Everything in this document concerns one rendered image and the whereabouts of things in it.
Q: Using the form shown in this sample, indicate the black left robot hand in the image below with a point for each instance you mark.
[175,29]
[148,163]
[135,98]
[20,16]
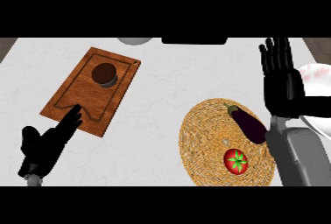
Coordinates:
[43,145]

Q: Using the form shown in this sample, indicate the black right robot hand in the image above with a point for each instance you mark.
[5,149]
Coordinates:
[283,84]

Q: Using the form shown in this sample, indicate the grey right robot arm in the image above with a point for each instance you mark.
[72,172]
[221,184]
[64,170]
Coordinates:
[298,154]

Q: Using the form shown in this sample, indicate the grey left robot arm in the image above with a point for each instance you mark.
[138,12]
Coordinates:
[33,180]

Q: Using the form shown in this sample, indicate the white bowl with pink marks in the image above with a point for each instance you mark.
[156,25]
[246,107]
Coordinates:
[318,84]

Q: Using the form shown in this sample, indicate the round woven straw placemat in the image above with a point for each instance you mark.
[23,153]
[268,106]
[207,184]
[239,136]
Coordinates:
[215,137]

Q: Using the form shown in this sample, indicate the red tomato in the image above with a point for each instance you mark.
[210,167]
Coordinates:
[236,161]

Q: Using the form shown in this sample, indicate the dark purple eggplant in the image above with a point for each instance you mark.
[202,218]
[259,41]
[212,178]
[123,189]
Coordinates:
[250,124]

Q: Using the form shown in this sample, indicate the brown wooden cutting board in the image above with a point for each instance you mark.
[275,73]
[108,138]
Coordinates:
[92,91]

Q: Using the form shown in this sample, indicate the brown-topped grey can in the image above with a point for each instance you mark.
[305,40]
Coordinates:
[106,75]

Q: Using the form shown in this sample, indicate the grey round object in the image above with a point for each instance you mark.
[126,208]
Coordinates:
[135,40]

